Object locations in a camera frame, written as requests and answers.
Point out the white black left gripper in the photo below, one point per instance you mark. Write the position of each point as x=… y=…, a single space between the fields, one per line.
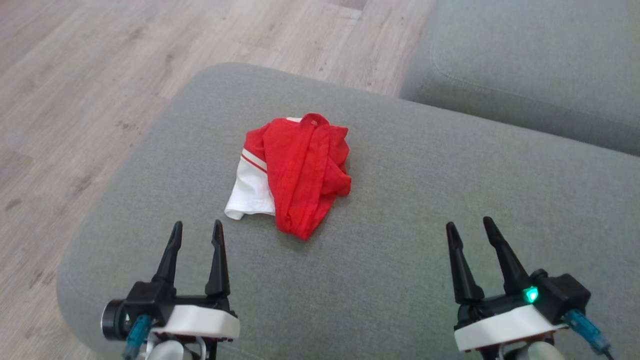
x=200 y=322

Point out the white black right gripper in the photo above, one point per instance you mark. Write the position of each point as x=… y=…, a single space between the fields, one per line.
x=505 y=325

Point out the red basketball jersey white trim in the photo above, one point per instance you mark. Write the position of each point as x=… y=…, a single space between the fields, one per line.
x=300 y=175

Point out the large grey sofa seat cushion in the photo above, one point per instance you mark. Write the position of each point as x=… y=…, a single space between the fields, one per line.
x=400 y=260

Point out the small grey sofa cushion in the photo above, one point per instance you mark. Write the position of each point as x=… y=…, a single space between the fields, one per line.
x=540 y=65

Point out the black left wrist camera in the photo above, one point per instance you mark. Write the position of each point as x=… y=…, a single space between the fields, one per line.
x=135 y=310

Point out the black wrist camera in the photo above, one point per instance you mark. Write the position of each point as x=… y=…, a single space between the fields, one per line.
x=135 y=310
x=562 y=295

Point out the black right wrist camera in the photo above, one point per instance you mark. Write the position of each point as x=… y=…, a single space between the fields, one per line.
x=562 y=295

